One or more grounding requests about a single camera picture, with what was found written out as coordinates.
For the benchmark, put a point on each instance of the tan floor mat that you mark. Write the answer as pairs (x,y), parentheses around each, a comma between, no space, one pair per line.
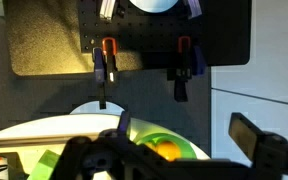
(44,36)

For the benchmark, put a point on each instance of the yellow toy fruit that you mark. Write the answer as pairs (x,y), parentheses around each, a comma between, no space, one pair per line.
(169,150)

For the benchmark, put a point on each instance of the lime translucent block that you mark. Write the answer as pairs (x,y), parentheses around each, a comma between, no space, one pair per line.
(44,166)

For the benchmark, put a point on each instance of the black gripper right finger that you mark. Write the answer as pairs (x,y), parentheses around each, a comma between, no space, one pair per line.
(270,150)

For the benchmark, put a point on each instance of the green plastic bowl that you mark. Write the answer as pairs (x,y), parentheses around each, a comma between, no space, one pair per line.
(184,145)

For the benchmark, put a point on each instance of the silver clamp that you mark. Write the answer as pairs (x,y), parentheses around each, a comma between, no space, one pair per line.
(108,8)

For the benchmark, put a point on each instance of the purple clamp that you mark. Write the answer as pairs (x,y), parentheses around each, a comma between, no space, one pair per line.
(194,7)

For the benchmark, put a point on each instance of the wooden tray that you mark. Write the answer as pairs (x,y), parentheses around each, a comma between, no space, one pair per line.
(34,141)

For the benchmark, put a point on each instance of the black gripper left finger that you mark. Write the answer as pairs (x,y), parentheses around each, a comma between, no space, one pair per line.
(94,156)

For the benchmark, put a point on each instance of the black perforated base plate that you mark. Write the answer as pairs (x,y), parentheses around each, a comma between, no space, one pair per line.
(150,33)

